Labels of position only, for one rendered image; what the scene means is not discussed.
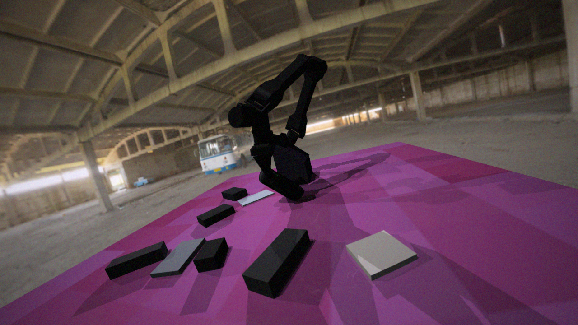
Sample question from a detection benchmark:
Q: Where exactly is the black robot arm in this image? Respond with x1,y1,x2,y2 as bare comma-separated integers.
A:
228,54,328,149

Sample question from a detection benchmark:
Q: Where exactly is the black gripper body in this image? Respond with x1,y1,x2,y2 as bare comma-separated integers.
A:
250,125,275,156

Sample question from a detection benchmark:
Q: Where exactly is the white flat rectangular plate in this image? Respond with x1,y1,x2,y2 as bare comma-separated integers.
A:
238,190,274,206

